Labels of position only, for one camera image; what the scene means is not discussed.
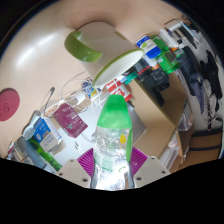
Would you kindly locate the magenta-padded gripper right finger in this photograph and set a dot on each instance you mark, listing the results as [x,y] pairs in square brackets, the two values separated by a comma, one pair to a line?
[151,170]

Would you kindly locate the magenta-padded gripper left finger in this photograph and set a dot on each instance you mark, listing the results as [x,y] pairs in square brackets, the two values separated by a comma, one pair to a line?
[73,171]

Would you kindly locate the clear bottle with green cap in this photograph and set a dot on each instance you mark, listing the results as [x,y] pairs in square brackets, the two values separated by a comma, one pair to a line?
[112,116]

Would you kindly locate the white and blue carton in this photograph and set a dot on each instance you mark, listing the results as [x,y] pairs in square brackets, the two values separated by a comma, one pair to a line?
[46,133]

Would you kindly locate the magenta pouch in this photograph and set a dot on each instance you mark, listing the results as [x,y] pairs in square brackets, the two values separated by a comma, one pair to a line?
[70,120]

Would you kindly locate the light blue hairbrush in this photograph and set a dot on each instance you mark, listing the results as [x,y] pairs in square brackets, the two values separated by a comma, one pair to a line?
[32,121]

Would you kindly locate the red and white canister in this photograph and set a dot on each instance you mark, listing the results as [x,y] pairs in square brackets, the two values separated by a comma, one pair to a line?
[117,89]

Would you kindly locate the flat round red coaster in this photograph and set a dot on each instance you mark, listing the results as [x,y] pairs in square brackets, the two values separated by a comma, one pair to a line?
[8,104]

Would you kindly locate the hanging dark clothes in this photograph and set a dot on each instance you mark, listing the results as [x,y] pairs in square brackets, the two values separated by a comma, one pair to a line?
[211,73]

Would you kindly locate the green box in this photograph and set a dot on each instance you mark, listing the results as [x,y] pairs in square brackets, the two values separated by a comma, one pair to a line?
[168,56]

